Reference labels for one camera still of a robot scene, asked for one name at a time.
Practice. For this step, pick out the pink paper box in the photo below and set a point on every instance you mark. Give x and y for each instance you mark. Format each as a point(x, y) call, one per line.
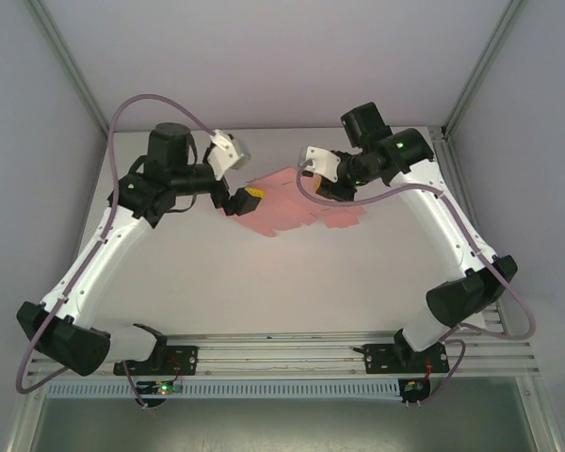
point(287, 207)

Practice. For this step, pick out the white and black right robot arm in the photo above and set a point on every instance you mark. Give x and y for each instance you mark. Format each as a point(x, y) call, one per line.
point(447, 226)

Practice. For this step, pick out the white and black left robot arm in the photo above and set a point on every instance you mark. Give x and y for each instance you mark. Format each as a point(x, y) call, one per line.
point(99, 263)

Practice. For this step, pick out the small circuit board green light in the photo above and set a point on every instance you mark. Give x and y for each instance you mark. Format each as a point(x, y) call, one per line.
point(162, 388)

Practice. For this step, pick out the aluminium frame post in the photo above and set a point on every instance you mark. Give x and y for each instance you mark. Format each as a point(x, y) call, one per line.
point(72, 70)
point(546, 414)
point(26, 414)
point(481, 70)

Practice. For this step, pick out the aluminium mounting rail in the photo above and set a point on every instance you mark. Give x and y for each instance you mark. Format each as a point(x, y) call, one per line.
point(282, 350)

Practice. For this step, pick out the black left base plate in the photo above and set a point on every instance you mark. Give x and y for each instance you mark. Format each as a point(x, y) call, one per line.
point(186, 360)

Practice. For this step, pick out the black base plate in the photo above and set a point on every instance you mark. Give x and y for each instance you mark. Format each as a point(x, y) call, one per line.
point(381, 360)
point(186, 360)

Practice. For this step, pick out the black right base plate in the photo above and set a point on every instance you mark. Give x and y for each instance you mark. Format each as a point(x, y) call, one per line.
point(381, 360)

